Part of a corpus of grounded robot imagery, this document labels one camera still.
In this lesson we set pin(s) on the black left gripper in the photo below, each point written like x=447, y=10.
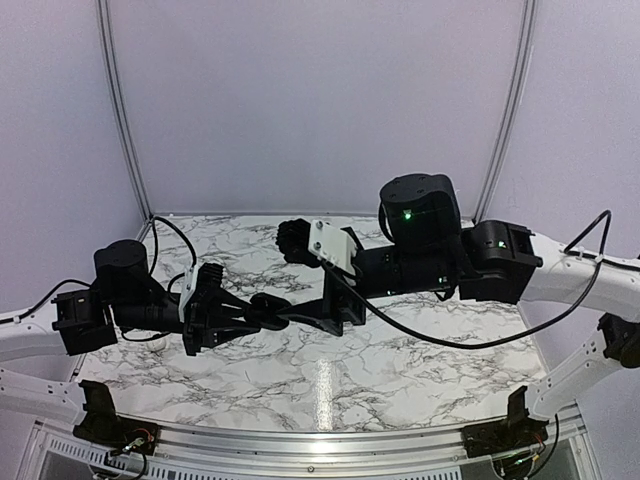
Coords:
x=205, y=316

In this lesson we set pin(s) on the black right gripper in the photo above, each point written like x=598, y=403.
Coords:
x=328, y=315

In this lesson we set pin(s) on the black earbud charging case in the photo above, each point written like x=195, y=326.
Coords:
x=263, y=312

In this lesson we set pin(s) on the white earbud charging case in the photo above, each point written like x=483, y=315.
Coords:
x=158, y=345

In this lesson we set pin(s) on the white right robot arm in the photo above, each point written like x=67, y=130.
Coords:
x=491, y=261

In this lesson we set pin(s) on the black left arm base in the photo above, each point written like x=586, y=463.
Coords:
x=102, y=425

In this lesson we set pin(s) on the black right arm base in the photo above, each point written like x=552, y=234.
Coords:
x=517, y=429

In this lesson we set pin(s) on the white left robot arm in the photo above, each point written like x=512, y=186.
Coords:
x=74, y=323

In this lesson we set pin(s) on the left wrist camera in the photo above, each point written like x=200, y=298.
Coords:
x=196, y=281

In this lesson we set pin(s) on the aluminium front rail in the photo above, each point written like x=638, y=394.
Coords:
x=190, y=452

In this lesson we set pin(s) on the left aluminium wall post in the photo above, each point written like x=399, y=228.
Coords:
x=116, y=92

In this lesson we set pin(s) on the aluminium wall post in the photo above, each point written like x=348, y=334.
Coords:
x=116, y=92
x=516, y=87

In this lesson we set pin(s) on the right aluminium wall post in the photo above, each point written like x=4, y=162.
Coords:
x=516, y=87

